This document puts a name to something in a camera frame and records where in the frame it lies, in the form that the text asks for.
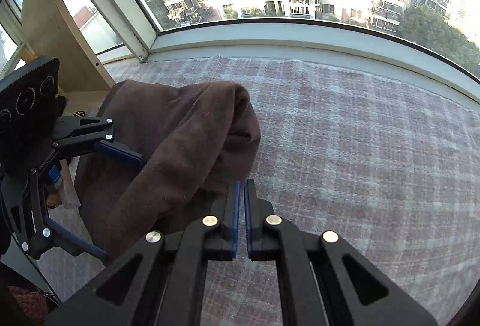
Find brown long-sleeved sweater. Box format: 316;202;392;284
74;80;262;261

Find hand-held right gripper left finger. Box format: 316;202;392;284
44;181;241;326

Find green trees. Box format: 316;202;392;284
397;4;480;79

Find pink plaid blanket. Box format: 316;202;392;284
37;54;480;326

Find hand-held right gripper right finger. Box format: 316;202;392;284
245;180;437;326

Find white window frame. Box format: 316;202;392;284
0;0;480;104

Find large light wooden board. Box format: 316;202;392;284
20;0;115;94

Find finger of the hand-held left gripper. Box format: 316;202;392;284
52;115;146;169
22;168;110;261

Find black garment with yellow stripes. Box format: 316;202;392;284
56;96;89;120

